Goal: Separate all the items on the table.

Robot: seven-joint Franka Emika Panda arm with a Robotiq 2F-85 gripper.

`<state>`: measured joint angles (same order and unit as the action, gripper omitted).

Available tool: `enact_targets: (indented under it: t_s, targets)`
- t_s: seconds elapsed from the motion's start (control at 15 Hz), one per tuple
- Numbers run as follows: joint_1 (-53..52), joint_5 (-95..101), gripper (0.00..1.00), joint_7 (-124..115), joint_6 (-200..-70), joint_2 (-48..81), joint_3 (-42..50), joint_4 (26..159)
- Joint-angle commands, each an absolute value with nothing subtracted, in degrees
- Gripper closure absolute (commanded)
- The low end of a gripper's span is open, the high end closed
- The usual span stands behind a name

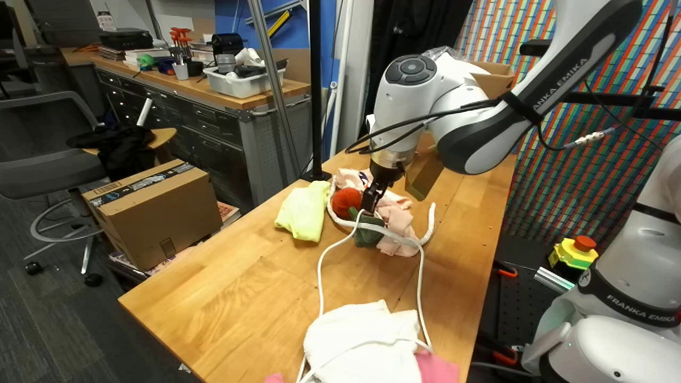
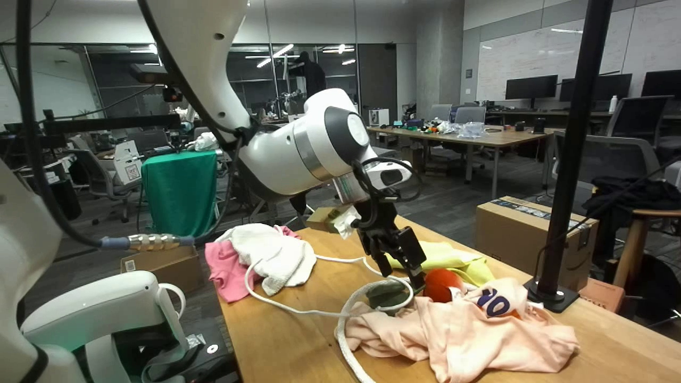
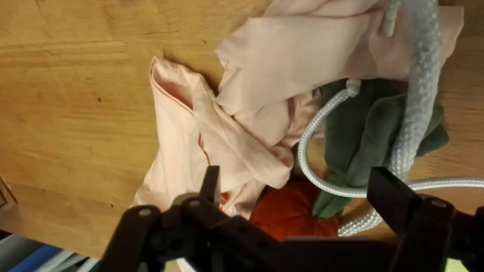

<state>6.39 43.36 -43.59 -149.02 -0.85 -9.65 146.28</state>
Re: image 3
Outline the orange plush ball with tag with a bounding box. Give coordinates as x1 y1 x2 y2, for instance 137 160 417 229
249 179 340 241

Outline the dark green cloth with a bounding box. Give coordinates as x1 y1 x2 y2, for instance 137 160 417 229
310 77 451 220

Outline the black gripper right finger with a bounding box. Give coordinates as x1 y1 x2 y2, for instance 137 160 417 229
366 164 484 272

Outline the white rope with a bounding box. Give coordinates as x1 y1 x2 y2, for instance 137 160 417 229
295 0 484 238

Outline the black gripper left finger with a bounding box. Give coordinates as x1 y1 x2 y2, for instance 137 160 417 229
97 164 225 272

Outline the light pink shirt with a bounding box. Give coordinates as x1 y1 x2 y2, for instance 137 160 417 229
133 0 466 220

